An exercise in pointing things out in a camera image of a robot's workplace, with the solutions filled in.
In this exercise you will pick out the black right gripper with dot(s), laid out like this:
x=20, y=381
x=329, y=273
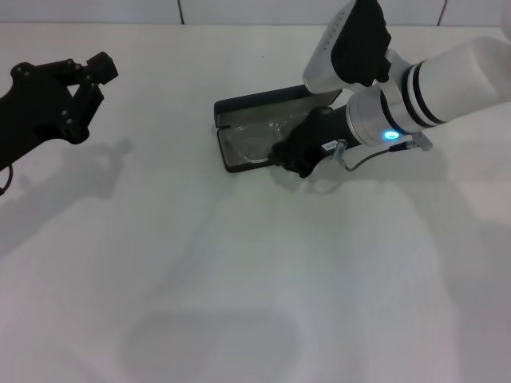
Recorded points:
x=319, y=129

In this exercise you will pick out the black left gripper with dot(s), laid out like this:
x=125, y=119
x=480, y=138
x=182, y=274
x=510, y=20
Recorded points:
x=36, y=107

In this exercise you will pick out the clear plastic glasses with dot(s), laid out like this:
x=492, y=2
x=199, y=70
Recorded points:
x=251, y=139

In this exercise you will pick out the black glasses case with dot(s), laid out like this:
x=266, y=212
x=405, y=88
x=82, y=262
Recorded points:
x=247, y=107

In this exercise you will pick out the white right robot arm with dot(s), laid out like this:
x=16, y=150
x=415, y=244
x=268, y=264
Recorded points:
x=447, y=88

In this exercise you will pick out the right gripper silver plug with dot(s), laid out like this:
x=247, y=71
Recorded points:
x=338, y=151

